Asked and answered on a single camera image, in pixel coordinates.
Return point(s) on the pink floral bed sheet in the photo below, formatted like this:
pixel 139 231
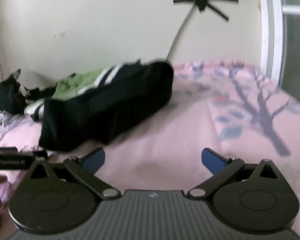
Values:
pixel 231 110

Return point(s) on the black green striped garment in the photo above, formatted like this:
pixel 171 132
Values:
pixel 124 96

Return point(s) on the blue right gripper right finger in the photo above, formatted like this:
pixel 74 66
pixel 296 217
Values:
pixel 213 161

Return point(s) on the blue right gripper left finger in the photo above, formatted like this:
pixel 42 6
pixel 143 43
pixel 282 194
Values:
pixel 94 160

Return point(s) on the white framed glass door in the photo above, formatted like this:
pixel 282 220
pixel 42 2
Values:
pixel 280 48

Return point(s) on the dark patterned clothes pile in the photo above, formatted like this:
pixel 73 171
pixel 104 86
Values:
pixel 14 97

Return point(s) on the black tape cross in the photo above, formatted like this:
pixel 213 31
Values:
pixel 202 5

